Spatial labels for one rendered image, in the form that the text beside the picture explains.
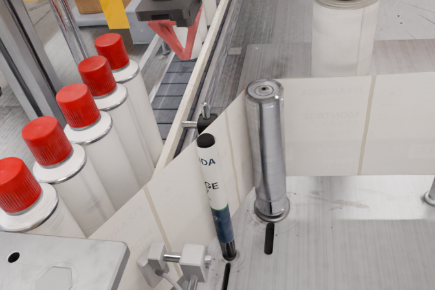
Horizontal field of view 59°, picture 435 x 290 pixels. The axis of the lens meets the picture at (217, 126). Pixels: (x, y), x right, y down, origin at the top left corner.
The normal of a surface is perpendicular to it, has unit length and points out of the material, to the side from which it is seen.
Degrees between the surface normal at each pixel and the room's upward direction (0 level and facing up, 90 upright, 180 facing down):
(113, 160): 90
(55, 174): 42
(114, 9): 90
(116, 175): 90
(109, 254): 0
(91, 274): 0
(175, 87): 0
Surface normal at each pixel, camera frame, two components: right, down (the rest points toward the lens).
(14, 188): 0.72, 0.38
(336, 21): -0.49, 0.62
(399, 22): -0.14, -0.75
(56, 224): 0.87, 0.23
